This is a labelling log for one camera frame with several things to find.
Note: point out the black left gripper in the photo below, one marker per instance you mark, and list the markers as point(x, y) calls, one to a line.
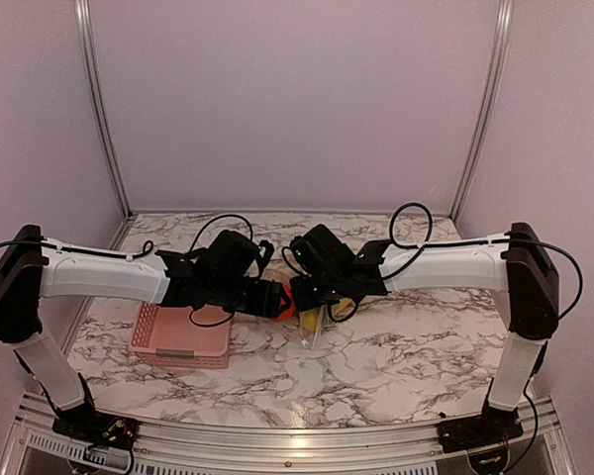
point(267, 303)

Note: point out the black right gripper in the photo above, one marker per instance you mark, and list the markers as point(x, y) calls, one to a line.
point(301, 297)

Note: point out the left aluminium frame post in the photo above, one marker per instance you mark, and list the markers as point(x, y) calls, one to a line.
point(86, 36)

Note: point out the aluminium front rail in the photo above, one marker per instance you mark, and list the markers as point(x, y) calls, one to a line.
point(164, 447)

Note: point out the orange fake pumpkin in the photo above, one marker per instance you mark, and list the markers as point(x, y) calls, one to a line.
point(287, 309)

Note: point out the right aluminium frame post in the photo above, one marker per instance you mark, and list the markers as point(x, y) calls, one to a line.
point(492, 83)

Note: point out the aluminium frame post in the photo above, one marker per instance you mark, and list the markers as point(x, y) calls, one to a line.
point(492, 83)
point(86, 36)

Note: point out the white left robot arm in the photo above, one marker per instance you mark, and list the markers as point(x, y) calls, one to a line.
point(38, 273)

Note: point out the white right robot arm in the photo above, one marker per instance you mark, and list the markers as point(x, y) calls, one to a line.
point(418, 325)

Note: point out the clear zip top bag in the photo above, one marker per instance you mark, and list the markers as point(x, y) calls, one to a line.
point(300, 303)

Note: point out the pink perforated plastic basket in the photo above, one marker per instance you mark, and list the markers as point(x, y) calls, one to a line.
point(181, 337)

